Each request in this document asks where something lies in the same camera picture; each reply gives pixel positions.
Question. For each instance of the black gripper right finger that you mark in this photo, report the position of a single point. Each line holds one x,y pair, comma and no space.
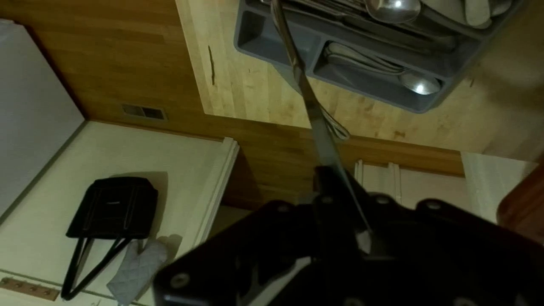
452,260

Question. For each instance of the floor vent grille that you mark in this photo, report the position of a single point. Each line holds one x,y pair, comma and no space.
144,112

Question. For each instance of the white floor cabinet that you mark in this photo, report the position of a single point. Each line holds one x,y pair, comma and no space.
170,170

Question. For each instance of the grey oven mitt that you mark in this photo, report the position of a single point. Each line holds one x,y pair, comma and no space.
137,272

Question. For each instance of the black handbag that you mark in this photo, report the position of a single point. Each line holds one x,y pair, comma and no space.
112,205

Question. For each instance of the grey utensil tray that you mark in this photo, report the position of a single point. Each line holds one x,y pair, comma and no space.
282,47

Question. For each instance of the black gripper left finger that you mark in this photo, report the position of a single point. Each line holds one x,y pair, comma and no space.
272,238

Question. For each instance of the white fridge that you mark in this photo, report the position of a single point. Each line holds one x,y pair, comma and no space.
34,112

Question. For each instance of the large silver spoon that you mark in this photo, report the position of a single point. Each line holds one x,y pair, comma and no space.
421,85

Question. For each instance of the silver table knife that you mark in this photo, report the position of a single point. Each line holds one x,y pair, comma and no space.
319,132

